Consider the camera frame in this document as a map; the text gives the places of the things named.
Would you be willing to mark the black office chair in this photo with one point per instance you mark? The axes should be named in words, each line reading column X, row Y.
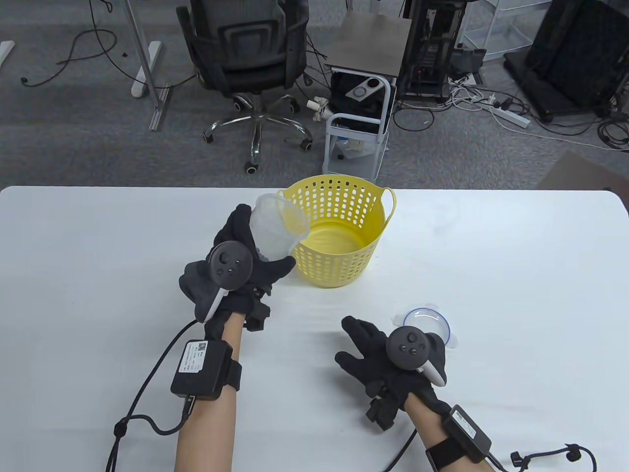
column 255, row 49

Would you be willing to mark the white power strip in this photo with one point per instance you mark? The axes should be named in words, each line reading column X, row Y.
column 511, row 118

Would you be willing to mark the clear plastic jar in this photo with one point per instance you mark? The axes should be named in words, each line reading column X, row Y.
column 270, row 231

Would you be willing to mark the dark grey box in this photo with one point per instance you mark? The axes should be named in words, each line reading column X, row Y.
column 469, row 61

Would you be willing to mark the yellow perforated laundry basket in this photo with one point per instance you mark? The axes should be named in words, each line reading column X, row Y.
column 344, row 265

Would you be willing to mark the person's left hand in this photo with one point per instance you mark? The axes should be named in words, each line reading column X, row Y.
column 201, row 285

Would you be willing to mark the aluminium rail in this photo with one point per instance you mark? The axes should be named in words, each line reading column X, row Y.
column 158, row 115

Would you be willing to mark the grey round device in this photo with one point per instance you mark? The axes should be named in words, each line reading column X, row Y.
column 363, row 89

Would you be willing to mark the person's right forearm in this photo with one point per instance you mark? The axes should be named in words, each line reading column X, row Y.
column 425, row 418

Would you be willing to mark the black computer tower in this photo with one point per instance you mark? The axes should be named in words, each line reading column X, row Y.
column 432, row 49

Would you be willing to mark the black case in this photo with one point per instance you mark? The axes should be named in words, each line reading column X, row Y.
column 358, row 110

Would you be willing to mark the white desk leg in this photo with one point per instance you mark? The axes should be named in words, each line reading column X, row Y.
column 146, row 69

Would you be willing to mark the person's right hand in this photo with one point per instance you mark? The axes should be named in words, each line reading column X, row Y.
column 366, row 344

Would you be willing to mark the white paper roll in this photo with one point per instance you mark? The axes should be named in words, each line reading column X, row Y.
column 317, row 104

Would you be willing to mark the black wrist sensor box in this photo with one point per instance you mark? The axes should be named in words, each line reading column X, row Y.
column 201, row 366
column 467, row 427

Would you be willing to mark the person's left forearm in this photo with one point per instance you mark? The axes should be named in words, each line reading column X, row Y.
column 206, row 432

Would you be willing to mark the brown mat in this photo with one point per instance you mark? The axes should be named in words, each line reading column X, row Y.
column 585, row 172

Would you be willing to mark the brown side table top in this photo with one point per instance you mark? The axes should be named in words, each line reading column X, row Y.
column 368, row 44

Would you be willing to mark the clear blue-ringed jar lid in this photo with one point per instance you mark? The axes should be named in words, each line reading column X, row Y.
column 427, row 319

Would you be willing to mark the black white handheld controller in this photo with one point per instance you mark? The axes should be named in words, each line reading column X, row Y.
column 230, row 263
column 408, row 346

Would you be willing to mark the white rolling cart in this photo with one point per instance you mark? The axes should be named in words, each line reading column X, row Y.
column 334, row 147

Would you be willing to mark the white desk foot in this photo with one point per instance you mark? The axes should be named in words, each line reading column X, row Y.
column 5, row 51

